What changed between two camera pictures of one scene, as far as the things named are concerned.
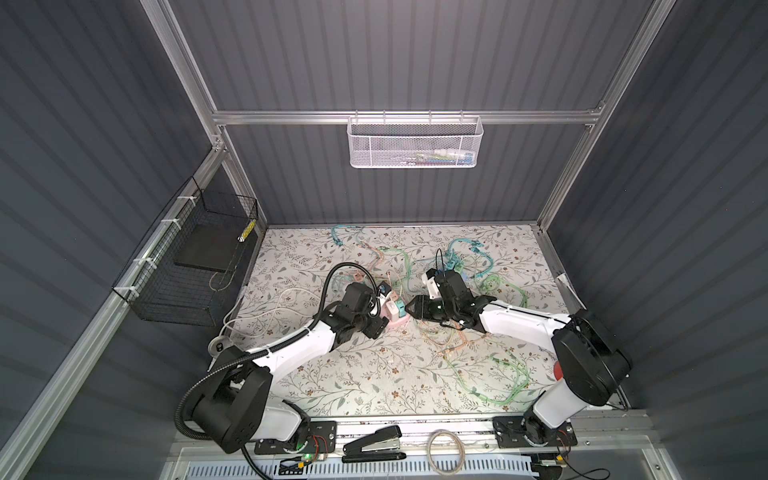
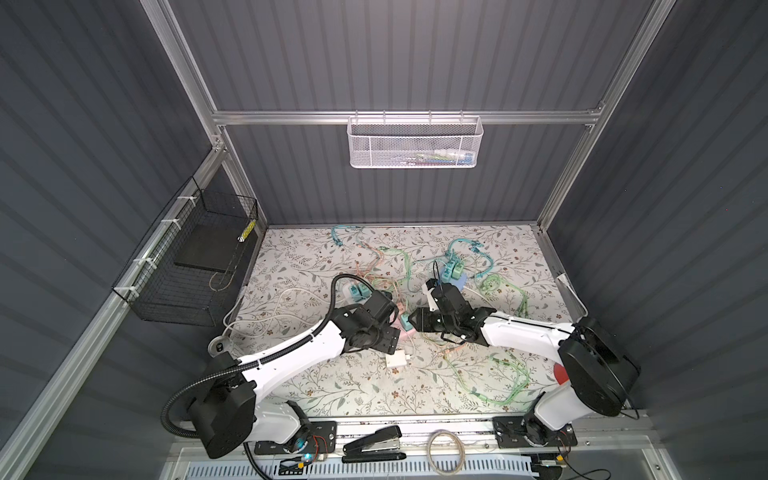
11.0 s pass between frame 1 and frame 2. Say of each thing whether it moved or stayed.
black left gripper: moved
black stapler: stayed
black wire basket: stayed
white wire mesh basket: stayed
